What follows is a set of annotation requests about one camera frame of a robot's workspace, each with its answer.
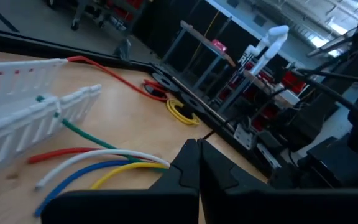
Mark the red storage bin rack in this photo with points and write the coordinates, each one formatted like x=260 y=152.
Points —
x=291 y=82

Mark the metal cart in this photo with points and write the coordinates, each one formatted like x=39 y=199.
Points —
x=120 y=12

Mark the small red box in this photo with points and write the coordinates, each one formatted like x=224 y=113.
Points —
x=219 y=45

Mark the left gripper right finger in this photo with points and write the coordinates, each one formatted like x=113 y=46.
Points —
x=275 y=207

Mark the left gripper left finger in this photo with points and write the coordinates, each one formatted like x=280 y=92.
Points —
x=120 y=207

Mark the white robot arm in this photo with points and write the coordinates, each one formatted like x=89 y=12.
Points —
x=272 y=43

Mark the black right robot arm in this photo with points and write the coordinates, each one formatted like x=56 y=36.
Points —
x=331 y=161

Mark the wooden workbench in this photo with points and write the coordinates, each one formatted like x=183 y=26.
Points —
x=204 y=37

